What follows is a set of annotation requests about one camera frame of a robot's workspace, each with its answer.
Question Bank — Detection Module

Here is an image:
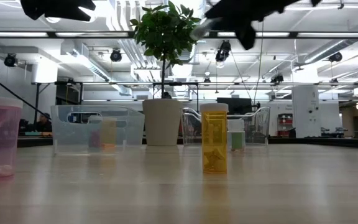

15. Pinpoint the black aluminium table frame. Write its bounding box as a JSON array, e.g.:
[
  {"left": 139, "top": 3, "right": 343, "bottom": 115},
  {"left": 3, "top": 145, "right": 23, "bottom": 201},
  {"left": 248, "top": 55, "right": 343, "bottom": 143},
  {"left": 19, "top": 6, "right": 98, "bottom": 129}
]
[{"left": 16, "top": 136, "right": 358, "bottom": 150}]

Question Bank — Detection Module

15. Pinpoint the person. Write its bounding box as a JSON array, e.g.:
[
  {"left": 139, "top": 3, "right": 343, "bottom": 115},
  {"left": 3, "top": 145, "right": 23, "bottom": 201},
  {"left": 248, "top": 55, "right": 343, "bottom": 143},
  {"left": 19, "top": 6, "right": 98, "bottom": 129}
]
[{"left": 33, "top": 112, "right": 53, "bottom": 133}]

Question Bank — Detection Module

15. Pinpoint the green medicine bottle white cap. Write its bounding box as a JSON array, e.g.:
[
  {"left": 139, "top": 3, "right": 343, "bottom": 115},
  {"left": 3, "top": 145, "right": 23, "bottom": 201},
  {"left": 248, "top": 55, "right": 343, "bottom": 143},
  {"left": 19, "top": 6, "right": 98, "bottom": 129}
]
[{"left": 227, "top": 119, "right": 246, "bottom": 152}]

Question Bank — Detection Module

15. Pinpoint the green leafy plant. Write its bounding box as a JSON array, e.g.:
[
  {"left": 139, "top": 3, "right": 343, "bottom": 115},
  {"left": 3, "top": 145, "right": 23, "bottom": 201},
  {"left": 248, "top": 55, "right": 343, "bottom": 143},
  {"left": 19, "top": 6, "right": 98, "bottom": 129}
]
[{"left": 130, "top": 0, "right": 203, "bottom": 100}]

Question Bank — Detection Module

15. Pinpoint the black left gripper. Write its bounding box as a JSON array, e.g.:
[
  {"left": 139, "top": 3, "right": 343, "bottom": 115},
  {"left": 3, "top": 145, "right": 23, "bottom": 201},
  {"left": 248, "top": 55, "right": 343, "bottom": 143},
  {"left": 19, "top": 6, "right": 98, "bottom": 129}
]
[{"left": 20, "top": 0, "right": 97, "bottom": 22}]

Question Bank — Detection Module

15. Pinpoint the white building column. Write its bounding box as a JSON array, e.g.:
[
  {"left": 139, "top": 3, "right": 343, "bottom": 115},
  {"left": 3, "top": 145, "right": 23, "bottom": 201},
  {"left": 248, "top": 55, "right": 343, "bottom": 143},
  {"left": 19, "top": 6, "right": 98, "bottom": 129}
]
[{"left": 291, "top": 85, "right": 321, "bottom": 138}]

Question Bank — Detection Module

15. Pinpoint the frosted rectangular plastic bin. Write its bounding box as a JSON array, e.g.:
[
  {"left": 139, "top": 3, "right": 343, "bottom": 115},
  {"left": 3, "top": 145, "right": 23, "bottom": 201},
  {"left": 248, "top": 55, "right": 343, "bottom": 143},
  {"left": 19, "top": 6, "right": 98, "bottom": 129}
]
[{"left": 50, "top": 105, "right": 146, "bottom": 156}]

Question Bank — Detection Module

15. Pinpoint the clear plastic bin with handles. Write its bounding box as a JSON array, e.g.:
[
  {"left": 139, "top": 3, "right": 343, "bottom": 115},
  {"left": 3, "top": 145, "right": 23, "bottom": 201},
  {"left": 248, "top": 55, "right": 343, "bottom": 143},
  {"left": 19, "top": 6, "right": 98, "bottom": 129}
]
[{"left": 180, "top": 106, "right": 272, "bottom": 147}]

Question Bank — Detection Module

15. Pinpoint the black background monitor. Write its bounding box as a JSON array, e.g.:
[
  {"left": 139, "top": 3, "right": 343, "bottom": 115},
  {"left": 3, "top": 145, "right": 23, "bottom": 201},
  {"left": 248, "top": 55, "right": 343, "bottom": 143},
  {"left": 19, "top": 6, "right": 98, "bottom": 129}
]
[{"left": 216, "top": 97, "right": 253, "bottom": 116}]

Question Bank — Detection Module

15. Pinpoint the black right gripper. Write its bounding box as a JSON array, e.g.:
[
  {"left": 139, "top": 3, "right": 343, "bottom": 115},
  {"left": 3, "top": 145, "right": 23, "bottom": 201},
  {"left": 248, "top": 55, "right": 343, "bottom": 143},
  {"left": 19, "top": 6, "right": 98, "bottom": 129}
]
[{"left": 204, "top": 0, "right": 288, "bottom": 51}]

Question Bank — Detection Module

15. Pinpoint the white plant pot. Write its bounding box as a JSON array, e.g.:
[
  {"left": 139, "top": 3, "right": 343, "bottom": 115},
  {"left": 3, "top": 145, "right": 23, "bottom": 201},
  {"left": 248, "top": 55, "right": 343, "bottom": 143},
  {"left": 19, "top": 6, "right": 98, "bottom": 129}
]
[{"left": 142, "top": 98, "right": 184, "bottom": 147}]

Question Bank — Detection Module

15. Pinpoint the yellow medicine bottle white cap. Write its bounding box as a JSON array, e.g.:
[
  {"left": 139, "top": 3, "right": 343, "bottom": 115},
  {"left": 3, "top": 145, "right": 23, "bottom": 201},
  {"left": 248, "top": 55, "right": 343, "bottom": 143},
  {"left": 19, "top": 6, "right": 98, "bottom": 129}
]
[{"left": 199, "top": 103, "right": 230, "bottom": 175}]

